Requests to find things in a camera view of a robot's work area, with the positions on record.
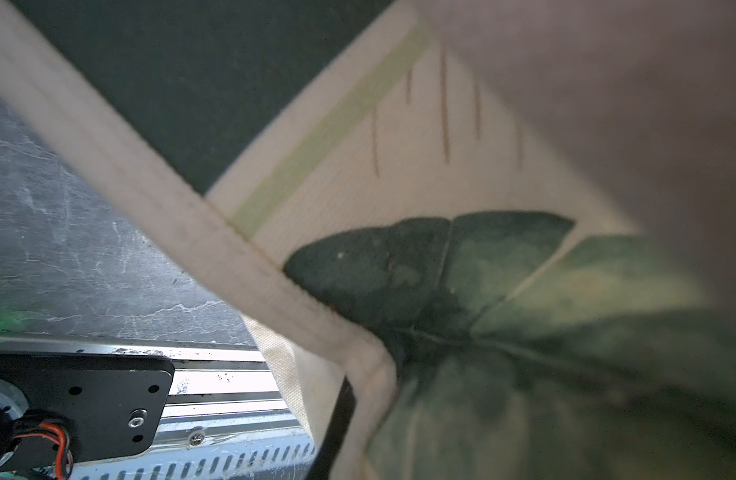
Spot cream canvas tote bag leaves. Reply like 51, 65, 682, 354
0, 1, 736, 479

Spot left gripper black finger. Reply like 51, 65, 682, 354
305, 378, 357, 480

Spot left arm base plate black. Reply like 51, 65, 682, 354
0, 353, 175, 463

